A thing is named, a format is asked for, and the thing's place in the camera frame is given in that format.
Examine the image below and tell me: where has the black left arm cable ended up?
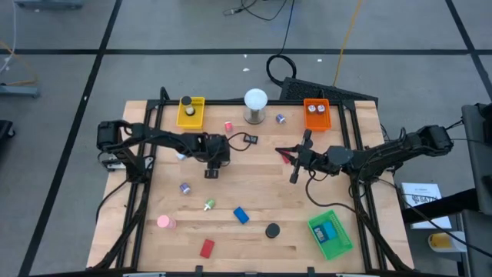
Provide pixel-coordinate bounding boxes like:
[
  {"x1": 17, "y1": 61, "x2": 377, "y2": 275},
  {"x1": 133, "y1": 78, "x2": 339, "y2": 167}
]
[{"x1": 224, "y1": 132, "x2": 253, "y2": 167}]

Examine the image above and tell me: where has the white printed booklet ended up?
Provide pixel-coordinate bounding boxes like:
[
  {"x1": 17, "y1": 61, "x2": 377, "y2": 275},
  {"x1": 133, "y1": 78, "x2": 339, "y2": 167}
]
[{"x1": 401, "y1": 182, "x2": 454, "y2": 230}]

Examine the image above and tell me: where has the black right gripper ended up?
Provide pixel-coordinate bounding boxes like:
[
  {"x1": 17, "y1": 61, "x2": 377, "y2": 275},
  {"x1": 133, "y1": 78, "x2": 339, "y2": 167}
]
[{"x1": 274, "y1": 128, "x2": 328, "y2": 185}]

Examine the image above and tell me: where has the green plastic basket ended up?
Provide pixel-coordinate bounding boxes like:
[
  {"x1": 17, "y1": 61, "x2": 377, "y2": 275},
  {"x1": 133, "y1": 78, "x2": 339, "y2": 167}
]
[{"x1": 307, "y1": 209, "x2": 354, "y2": 262}]

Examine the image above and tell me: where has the hourglass with orange sand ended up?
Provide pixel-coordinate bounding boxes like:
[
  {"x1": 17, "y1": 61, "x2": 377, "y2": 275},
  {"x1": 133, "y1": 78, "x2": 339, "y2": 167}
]
[{"x1": 264, "y1": 222, "x2": 281, "y2": 239}]

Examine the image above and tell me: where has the hourglass with white sand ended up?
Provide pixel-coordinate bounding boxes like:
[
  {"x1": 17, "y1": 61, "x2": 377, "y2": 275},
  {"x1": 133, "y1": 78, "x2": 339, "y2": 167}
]
[{"x1": 181, "y1": 95, "x2": 196, "y2": 116}]

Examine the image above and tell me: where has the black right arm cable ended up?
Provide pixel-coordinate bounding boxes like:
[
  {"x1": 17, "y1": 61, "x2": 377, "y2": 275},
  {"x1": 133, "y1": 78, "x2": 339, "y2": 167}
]
[{"x1": 304, "y1": 171, "x2": 359, "y2": 215}]

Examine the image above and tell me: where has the yellow hanging cable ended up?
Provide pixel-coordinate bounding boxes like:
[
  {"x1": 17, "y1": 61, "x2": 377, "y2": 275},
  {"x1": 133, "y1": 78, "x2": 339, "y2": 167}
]
[{"x1": 333, "y1": 0, "x2": 363, "y2": 86}]

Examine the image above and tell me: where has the grey equipment cart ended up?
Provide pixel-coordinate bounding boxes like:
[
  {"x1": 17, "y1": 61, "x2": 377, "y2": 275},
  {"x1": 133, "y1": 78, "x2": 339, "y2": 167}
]
[{"x1": 457, "y1": 102, "x2": 492, "y2": 277}]

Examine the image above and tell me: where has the yellow labelled white container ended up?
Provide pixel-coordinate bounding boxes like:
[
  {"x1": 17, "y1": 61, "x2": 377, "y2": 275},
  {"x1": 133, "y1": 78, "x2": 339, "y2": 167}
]
[{"x1": 427, "y1": 232, "x2": 468, "y2": 254}]

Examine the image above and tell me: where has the teal plastic box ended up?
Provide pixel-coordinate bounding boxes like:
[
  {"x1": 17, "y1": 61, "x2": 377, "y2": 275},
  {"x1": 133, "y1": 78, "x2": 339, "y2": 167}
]
[{"x1": 321, "y1": 221, "x2": 338, "y2": 239}]

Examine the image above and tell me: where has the orange plastic basket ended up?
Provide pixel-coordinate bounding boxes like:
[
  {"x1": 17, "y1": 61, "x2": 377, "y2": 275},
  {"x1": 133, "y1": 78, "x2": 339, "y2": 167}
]
[{"x1": 303, "y1": 98, "x2": 332, "y2": 132}]

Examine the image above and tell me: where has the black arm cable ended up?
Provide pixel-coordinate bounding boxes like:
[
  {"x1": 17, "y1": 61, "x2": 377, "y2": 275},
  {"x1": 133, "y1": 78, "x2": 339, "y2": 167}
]
[
  {"x1": 224, "y1": 132, "x2": 253, "y2": 167},
  {"x1": 304, "y1": 171, "x2": 359, "y2": 215}
]

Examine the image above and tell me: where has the blue box with white print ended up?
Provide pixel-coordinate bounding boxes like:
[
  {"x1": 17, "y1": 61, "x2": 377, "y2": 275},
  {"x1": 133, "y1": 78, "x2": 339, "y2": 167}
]
[{"x1": 313, "y1": 225, "x2": 328, "y2": 244}]

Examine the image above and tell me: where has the yellow plastic basket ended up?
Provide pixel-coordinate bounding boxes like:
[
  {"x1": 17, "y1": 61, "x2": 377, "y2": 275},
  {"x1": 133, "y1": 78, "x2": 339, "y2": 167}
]
[{"x1": 175, "y1": 95, "x2": 206, "y2": 130}]

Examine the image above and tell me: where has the black perforated computer case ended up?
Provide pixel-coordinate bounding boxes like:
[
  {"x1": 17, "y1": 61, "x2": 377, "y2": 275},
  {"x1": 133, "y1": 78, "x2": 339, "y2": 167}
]
[{"x1": 279, "y1": 76, "x2": 380, "y2": 112}]

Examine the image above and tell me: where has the blue plastic box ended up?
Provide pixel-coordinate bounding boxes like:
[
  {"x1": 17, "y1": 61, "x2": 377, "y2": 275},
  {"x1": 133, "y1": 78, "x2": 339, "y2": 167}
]
[{"x1": 232, "y1": 206, "x2": 251, "y2": 225}]

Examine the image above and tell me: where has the pink capped hourglass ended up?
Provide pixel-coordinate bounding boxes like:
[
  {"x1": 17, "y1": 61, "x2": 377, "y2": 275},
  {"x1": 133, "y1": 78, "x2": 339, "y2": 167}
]
[{"x1": 156, "y1": 214, "x2": 178, "y2": 229}]

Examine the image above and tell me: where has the grey floor beam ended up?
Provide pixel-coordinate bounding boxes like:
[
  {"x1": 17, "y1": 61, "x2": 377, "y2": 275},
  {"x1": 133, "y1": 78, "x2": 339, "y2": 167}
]
[{"x1": 0, "y1": 84, "x2": 42, "y2": 99}]

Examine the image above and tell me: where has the black floor cable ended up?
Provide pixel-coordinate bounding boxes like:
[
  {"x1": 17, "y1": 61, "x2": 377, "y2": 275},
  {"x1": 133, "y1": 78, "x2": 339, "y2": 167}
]
[{"x1": 264, "y1": 0, "x2": 299, "y2": 88}]

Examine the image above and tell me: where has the black aluminium table frame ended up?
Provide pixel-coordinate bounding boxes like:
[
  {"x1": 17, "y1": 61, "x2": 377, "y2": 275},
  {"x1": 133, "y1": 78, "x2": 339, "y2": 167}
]
[{"x1": 91, "y1": 86, "x2": 414, "y2": 277}]

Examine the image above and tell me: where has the white bulb table lamp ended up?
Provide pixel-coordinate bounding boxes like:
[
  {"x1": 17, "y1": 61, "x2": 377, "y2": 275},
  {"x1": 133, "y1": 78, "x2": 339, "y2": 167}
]
[{"x1": 243, "y1": 88, "x2": 269, "y2": 125}]

